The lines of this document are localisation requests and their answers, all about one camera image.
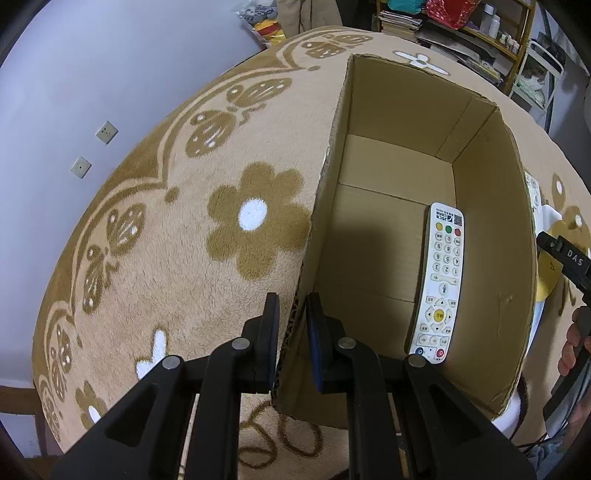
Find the white tv remote control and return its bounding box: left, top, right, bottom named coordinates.
left=407, top=202, right=465, bottom=364

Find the brown cardboard box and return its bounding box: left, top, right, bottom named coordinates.
left=271, top=55, right=536, bottom=428

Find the right hand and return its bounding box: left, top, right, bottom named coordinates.
left=558, top=306, right=590, bottom=376

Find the yellow round disc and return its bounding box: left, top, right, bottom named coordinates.
left=536, top=220, right=567, bottom=302

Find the white metal trolley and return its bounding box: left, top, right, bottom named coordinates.
left=509, top=35, right=566, bottom=132

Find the beige patterned carpet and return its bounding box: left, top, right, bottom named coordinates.
left=33, top=27, right=590, bottom=472

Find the wooden bookshelf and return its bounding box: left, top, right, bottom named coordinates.
left=373, top=1, right=536, bottom=93

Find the lower white wall socket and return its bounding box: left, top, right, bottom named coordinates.
left=70, top=156, right=92, bottom=179

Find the white wall socket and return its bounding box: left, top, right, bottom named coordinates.
left=95, top=121, right=118, bottom=145
left=70, top=156, right=92, bottom=179

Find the upper white wall socket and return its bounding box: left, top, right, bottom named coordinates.
left=95, top=121, right=118, bottom=145

